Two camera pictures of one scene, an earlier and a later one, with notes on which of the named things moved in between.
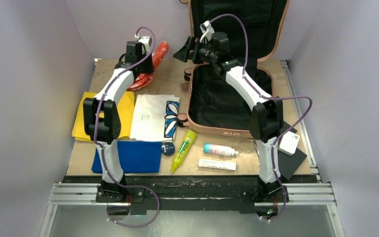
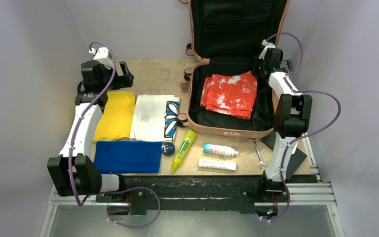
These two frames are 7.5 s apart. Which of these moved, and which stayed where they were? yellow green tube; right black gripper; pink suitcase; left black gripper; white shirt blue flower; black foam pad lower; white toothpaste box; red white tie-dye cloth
Moved: left black gripper; red white tie-dye cloth; right black gripper
Stayed: yellow green tube; black foam pad lower; pink suitcase; white shirt blue flower; white toothpaste box
